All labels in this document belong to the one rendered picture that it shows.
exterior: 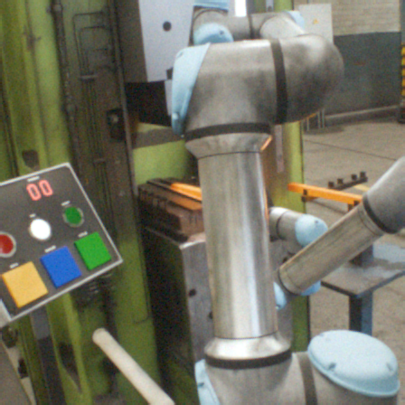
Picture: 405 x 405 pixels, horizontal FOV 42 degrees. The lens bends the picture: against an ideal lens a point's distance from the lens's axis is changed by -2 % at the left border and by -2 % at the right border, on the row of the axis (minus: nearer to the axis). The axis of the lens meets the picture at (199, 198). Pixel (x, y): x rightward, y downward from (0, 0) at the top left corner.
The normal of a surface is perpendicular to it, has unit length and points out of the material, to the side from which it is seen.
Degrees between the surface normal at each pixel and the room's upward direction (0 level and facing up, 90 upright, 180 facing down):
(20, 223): 60
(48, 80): 90
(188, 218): 90
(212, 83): 75
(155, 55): 90
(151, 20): 90
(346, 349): 7
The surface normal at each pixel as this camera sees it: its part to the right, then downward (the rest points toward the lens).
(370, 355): 0.04, -0.96
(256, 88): 0.01, 0.31
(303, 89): 0.26, 0.37
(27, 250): 0.66, -0.41
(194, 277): 0.51, 0.18
